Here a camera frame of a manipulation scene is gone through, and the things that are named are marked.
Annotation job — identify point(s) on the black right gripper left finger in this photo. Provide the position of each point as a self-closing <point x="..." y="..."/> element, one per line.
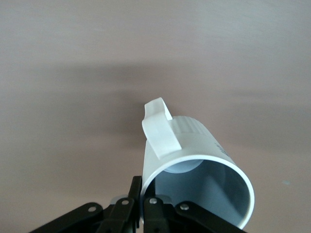
<point x="116" y="218"/>

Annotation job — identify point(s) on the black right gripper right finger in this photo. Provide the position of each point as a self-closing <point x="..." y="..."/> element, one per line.
<point x="160" y="218"/>

